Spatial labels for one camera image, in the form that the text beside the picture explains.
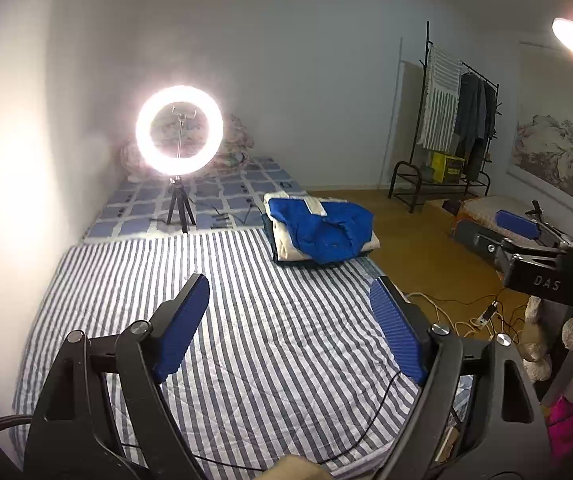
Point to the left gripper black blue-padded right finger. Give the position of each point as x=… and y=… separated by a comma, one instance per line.
x=405, y=328

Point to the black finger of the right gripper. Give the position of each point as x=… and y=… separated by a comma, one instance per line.
x=479, y=240

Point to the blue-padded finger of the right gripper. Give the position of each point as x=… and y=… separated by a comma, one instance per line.
x=517, y=224

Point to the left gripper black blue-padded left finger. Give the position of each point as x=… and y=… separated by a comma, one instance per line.
x=174, y=325

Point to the beige and blue jacket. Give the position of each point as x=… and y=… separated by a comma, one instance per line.
x=284, y=207

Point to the black clothes rack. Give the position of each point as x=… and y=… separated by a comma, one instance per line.
x=411, y=183

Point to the dark clothes on rack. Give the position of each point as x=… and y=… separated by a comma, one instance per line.
x=475, y=123

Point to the right hand in beige glove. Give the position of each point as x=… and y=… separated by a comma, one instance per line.
x=546, y=347

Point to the white power strip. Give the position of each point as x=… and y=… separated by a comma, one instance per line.
x=485, y=318

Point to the yellow box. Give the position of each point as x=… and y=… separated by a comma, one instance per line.
x=447, y=169

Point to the striped cloth on rack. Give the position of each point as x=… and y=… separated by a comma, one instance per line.
x=441, y=96

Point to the grey white striped bed sheet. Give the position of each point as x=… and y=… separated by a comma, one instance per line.
x=286, y=359

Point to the black tripod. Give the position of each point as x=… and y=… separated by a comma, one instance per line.
x=180, y=202

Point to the blue checkered blanket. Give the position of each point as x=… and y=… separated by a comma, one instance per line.
x=219, y=200

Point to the white door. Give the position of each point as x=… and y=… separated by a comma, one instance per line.
x=403, y=114

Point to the floral wall painting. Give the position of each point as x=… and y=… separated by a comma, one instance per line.
x=542, y=150

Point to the ring light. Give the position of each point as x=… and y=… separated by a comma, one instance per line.
x=180, y=159

